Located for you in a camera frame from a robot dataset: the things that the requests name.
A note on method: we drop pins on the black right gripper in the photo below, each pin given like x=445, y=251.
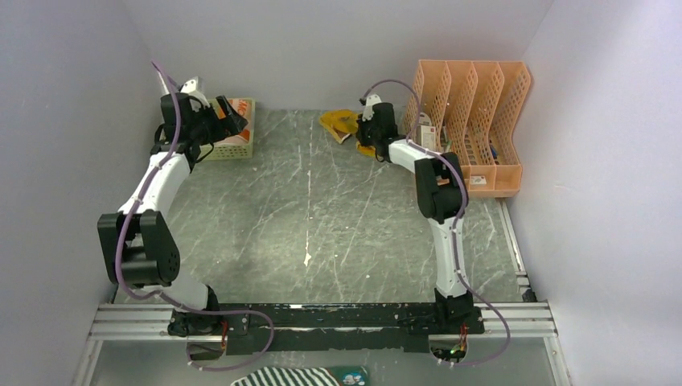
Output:
x=360, y=125

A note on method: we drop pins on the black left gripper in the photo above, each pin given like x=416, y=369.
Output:
x=235, y=123

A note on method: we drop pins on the orange white patterned towel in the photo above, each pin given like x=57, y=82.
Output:
x=234, y=115

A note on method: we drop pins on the yellow brown towel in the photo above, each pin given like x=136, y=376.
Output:
x=343, y=124

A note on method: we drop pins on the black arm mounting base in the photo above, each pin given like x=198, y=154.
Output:
x=247, y=328

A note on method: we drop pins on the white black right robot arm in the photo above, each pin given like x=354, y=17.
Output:
x=441, y=199

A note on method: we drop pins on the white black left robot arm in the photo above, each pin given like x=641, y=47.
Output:
x=140, y=253

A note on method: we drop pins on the green plastic basket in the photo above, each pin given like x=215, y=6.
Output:
x=234, y=149

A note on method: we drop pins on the white red paper card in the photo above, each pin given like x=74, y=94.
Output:
x=426, y=132

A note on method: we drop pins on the orange plastic file organizer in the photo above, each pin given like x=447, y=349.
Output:
x=475, y=105

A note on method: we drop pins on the small white box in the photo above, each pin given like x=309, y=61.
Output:
x=478, y=180

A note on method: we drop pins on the teal patterned cloth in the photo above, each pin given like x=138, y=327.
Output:
x=349, y=375

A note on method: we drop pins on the black white striped towel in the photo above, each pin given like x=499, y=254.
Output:
x=270, y=376

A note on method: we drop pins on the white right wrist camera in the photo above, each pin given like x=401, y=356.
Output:
x=369, y=102

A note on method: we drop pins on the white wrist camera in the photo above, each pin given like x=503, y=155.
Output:
x=369, y=102
x=194, y=87

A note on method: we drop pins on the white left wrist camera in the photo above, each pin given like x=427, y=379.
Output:
x=194, y=87

